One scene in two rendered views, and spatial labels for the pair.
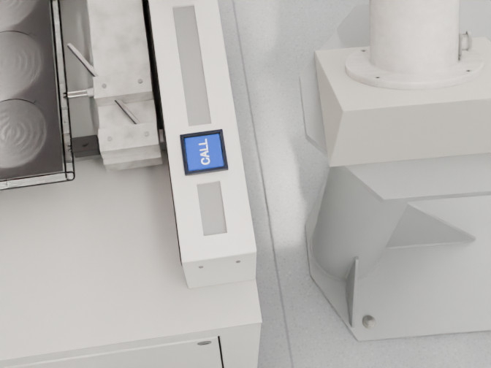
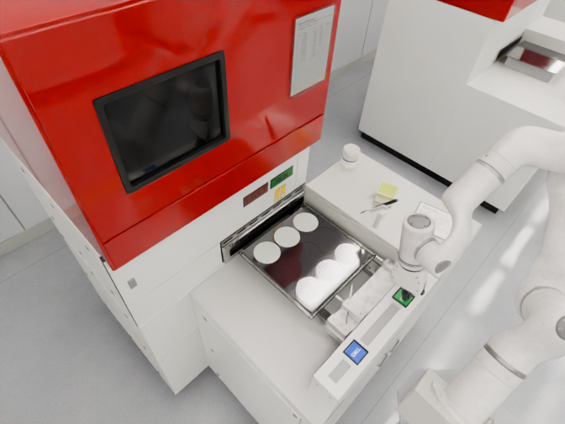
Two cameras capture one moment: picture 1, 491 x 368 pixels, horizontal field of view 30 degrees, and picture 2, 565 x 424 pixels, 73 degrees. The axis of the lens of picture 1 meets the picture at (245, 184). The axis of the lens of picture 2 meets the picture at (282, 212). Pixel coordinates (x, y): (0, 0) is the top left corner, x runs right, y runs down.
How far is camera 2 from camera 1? 0.14 m
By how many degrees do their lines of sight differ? 32
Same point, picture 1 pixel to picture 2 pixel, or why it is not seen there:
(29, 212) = (291, 315)
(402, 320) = not seen: outside the picture
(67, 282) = (277, 346)
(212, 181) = (348, 363)
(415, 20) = (474, 390)
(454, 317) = not seen: outside the picture
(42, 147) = (313, 301)
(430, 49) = (471, 407)
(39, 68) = (336, 280)
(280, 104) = not seen: hidden behind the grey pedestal
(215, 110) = (372, 344)
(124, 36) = (370, 297)
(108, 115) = (340, 313)
